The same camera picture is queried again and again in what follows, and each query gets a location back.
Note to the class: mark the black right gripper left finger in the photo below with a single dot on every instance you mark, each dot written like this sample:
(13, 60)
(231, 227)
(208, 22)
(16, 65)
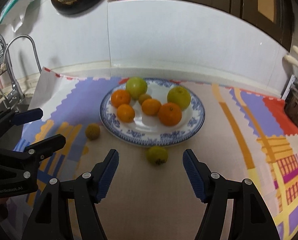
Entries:
(50, 218)

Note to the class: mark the blue patterned white plate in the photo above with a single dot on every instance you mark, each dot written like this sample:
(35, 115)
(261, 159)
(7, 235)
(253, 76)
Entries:
(147, 130)

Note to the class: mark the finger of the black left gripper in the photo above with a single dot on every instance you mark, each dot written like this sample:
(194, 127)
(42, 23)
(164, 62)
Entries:
(11, 117)
(13, 163)

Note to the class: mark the small green guava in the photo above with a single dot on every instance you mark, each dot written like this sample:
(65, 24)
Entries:
(157, 155)

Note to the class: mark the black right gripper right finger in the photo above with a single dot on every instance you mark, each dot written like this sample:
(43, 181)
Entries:
(251, 218)

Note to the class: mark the black frying pan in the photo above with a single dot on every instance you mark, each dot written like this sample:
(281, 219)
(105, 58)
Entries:
(76, 8)

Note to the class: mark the small orange tangerine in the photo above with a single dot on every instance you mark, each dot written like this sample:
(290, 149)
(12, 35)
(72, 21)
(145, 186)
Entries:
(125, 113)

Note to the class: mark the teal white plastic package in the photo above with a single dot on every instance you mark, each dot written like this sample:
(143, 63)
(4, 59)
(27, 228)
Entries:
(13, 13)

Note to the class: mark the small yellow-green fruit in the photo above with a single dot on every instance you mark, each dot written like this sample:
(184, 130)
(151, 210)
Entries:
(93, 131)

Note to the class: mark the colourful patterned table mat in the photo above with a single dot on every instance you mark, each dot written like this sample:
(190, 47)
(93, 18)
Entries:
(245, 135)

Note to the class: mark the chrome kitchen faucet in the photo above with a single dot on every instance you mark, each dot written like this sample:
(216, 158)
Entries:
(15, 63)

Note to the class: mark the large green apple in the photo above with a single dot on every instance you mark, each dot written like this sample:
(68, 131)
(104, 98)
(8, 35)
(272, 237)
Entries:
(180, 96)

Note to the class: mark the small green fruit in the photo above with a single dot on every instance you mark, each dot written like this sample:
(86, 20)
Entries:
(143, 98)

